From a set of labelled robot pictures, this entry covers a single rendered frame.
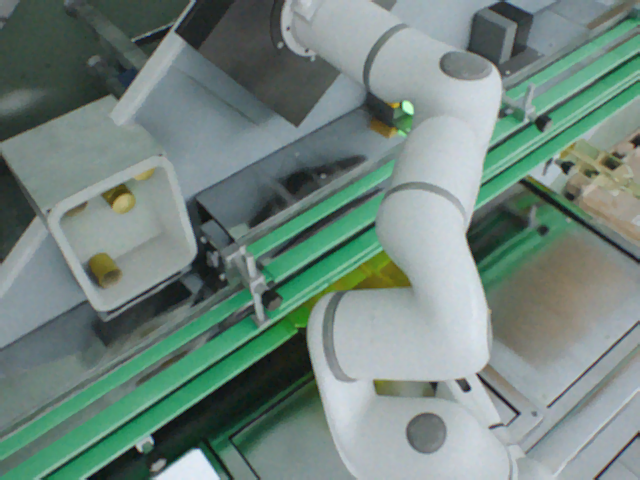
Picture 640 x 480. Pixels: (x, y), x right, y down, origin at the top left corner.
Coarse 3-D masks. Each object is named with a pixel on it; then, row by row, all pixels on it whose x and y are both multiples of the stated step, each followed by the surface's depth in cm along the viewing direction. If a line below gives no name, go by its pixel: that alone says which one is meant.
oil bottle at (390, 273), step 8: (376, 256) 107; (384, 256) 107; (368, 264) 107; (376, 264) 106; (384, 264) 106; (392, 264) 106; (376, 272) 106; (384, 272) 105; (392, 272) 105; (400, 272) 105; (384, 280) 105; (392, 280) 104; (400, 280) 104; (408, 280) 104
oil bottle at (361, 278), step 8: (352, 272) 106; (360, 272) 106; (368, 272) 106; (344, 280) 105; (352, 280) 105; (360, 280) 105; (368, 280) 104; (376, 280) 104; (352, 288) 104; (360, 288) 103; (368, 288) 103; (376, 288) 103
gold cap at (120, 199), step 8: (120, 184) 85; (104, 192) 84; (112, 192) 84; (120, 192) 83; (128, 192) 84; (112, 200) 83; (120, 200) 83; (128, 200) 84; (112, 208) 84; (120, 208) 84; (128, 208) 85
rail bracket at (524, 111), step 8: (528, 88) 109; (504, 96) 115; (528, 96) 110; (504, 104) 115; (512, 104) 114; (520, 104) 112; (528, 104) 111; (520, 112) 112; (528, 112) 111; (520, 120) 113; (528, 120) 113; (536, 120) 111; (544, 120) 109; (552, 120) 110; (536, 128) 111; (544, 128) 110
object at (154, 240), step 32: (160, 160) 80; (96, 192) 76; (160, 192) 89; (64, 224) 85; (96, 224) 89; (128, 224) 93; (160, 224) 97; (128, 256) 96; (160, 256) 96; (192, 256) 96; (96, 288) 92; (128, 288) 92
